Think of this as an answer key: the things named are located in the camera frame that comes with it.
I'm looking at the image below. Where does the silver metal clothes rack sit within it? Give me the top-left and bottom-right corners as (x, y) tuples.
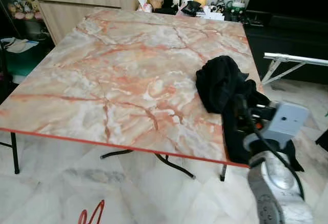
(264, 52), (328, 85)

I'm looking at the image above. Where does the orange marble pattern table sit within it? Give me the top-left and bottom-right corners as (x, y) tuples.
(0, 8), (262, 182)

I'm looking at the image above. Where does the black garment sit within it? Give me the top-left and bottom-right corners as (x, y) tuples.
(196, 56), (305, 172)

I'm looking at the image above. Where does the teal storage box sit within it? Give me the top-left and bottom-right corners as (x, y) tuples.
(5, 50), (52, 78)

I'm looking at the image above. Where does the black television console cabinet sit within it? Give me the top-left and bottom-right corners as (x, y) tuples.
(242, 23), (328, 86)

